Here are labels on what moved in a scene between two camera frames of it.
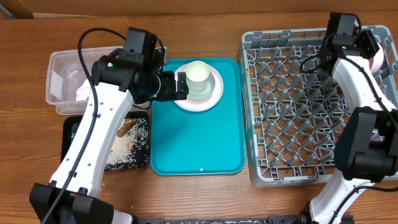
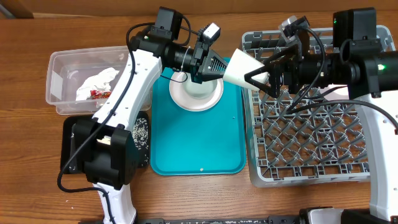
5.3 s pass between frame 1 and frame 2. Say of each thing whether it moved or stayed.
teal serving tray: stayed
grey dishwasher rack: stayed
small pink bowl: moved
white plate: stayed
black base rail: stayed
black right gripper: moved
